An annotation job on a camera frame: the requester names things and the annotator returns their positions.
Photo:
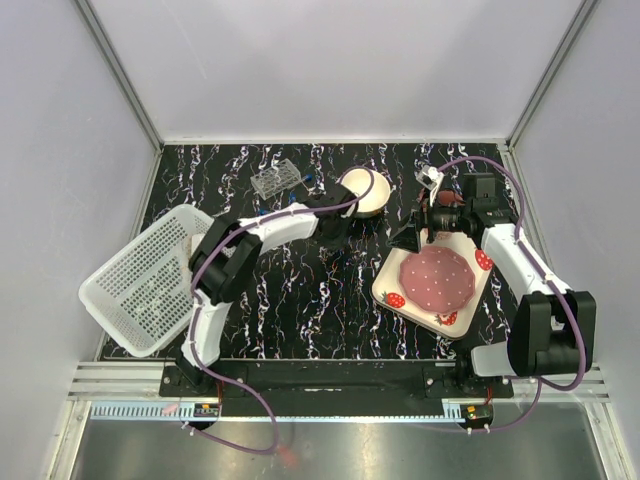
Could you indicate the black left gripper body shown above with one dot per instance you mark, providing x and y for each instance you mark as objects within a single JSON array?
[{"x": 336, "y": 237}]

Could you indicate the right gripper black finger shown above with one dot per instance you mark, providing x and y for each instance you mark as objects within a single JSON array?
[
  {"x": 428, "y": 217},
  {"x": 407, "y": 237}
]

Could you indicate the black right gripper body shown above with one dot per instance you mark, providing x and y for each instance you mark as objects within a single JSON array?
[{"x": 449, "y": 219}]

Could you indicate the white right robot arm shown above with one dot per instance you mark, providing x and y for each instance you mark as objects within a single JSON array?
[{"x": 552, "y": 336}]

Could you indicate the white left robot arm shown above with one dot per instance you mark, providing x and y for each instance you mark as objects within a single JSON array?
[{"x": 225, "y": 259}]

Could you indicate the pink polka dot dish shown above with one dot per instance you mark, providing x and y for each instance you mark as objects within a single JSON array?
[{"x": 437, "y": 280}]

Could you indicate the green white ceramic bowl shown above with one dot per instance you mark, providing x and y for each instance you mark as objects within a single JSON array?
[{"x": 372, "y": 189}]

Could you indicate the white strawberry pattern tray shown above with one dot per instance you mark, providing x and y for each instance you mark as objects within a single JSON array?
[{"x": 387, "y": 292}]

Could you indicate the clear test tube rack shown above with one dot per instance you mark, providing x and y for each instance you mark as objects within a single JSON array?
[{"x": 276, "y": 178}]

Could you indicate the right control box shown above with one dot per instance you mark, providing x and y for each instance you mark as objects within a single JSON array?
[{"x": 477, "y": 416}]

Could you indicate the control box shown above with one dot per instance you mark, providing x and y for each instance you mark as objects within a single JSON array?
[
  {"x": 207, "y": 410},
  {"x": 477, "y": 416}
]

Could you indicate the white perforated plastic basket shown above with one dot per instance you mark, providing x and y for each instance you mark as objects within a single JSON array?
[{"x": 141, "y": 296}]

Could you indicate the left control box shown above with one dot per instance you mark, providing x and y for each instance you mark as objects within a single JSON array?
[{"x": 207, "y": 410}]

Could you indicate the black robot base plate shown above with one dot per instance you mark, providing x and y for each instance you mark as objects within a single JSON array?
[{"x": 433, "y": 379}]

